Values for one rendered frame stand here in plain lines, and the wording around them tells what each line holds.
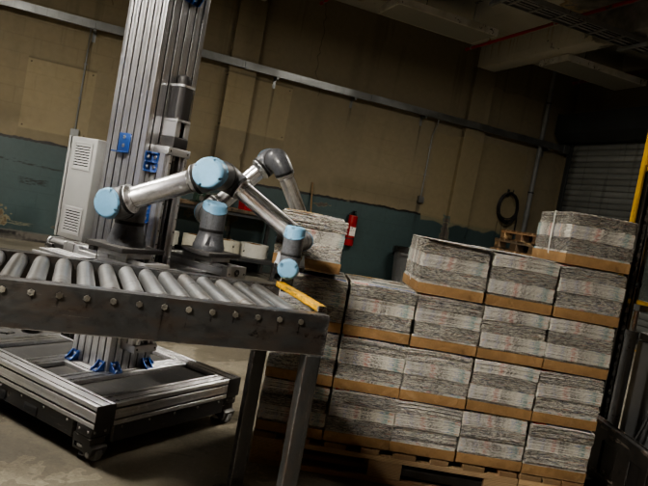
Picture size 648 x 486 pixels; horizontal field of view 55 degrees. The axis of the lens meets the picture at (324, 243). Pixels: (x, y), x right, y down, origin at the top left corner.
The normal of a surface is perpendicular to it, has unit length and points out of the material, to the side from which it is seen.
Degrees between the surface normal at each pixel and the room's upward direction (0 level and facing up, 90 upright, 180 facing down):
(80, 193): 90
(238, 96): 90
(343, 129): 90
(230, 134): 90
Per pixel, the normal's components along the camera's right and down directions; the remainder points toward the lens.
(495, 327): 0.04, 0.05
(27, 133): 0.37, 0.11
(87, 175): -0.52, -0.05
